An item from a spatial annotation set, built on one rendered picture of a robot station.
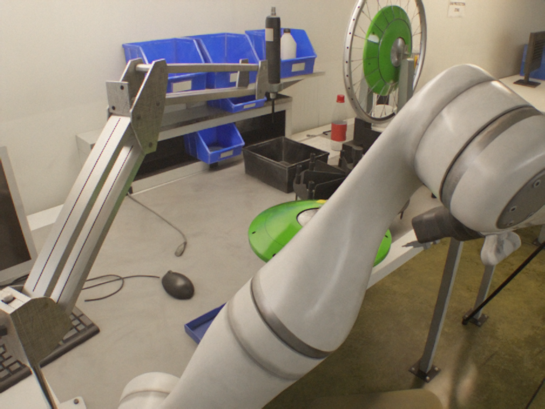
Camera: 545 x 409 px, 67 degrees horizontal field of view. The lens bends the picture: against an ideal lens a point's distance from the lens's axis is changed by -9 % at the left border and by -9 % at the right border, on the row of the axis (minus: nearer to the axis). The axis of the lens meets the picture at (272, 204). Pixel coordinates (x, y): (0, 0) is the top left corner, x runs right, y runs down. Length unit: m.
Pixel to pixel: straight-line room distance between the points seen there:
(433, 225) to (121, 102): 0.52
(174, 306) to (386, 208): 0.74
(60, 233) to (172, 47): 1.10
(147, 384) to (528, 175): 0.41
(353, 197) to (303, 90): 1.83
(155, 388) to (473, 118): 0.40
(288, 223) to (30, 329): 0.55
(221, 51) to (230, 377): 1.52
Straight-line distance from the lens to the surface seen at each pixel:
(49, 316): 0.68
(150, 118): 0.74
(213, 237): 1.25
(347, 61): 1.41
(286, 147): 1.72
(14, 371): 0.95
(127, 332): 0.98
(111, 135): 0.72
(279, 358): 0.35
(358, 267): 0.34
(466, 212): 0.30
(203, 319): 0.96
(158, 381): 0.51
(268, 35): 1.13
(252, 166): 1.59
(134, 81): 0.78
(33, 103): 1.52
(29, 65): 1.50
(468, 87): 0.31
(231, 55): 1.77
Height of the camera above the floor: 1.56
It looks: 27 degrees down
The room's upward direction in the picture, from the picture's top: straight up
